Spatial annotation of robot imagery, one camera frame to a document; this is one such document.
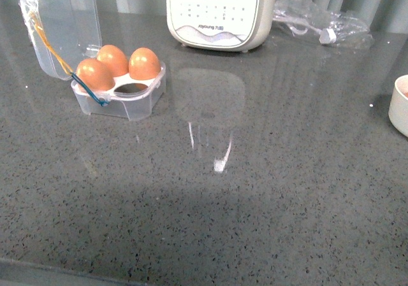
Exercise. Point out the brown egg back right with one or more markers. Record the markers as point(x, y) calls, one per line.
point(144, 64)

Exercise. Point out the brown egg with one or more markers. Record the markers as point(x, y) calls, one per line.
point(114, 59)
point(95, 75)
point(144, 64)

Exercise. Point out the brown egg back left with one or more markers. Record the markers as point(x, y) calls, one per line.
point(114, 59)

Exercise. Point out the brown egg front left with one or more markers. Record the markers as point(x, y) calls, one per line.
point(95, 75)

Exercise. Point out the clear plastic egg box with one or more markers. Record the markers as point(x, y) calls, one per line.
point(72, 28)

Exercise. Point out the white Joyoung soymilk maker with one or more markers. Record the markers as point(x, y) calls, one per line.
point(221, 25)

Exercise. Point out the yellow and blue rubber bands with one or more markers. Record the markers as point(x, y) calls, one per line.
point(64, 65)

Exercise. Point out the clear plastic bag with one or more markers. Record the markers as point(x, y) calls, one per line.
point(351, 31)

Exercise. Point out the white ceramic bowl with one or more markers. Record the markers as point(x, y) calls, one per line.
point(398, 106)

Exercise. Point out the white power cable plug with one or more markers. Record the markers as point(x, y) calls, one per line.
point(300, 27)

